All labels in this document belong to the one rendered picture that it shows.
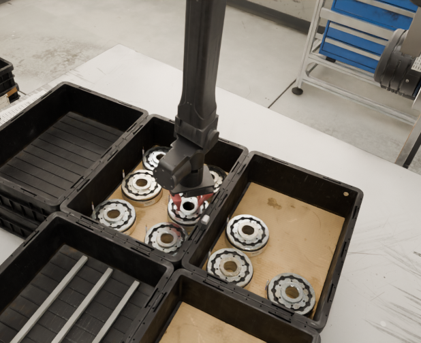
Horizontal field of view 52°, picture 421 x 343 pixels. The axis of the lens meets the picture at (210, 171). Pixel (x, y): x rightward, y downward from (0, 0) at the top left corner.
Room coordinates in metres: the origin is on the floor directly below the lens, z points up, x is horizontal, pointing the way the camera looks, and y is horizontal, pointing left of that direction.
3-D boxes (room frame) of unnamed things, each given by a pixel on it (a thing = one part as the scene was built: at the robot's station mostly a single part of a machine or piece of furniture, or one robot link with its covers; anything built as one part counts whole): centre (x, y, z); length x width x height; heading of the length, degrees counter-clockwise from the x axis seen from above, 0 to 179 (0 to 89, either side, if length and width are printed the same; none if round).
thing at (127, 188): (0.74, 0.17, 0.86); 0.10 x 0.10 x 0.01
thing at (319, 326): (0.60, -0.17, 0.92); 0.40 x 0.30 x 0.02; 159
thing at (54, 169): (0.82, 0.39, 0.87); 0.40 x 0.30 x 0.11; 159
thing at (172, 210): (0.68, 0.04, 0.86); 0.10 x 0.10 x 0.01
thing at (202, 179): (0.68, 0.04, 0.98); 0.10 x 0.07 x 0.07; 113
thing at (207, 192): (0.68, 0.03, 0.91); 0.07 x 0.07 x 0.09; 23
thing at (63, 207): (0.71, 0.11, 0.92); 0.40 x 0.30 x 0.02; 159
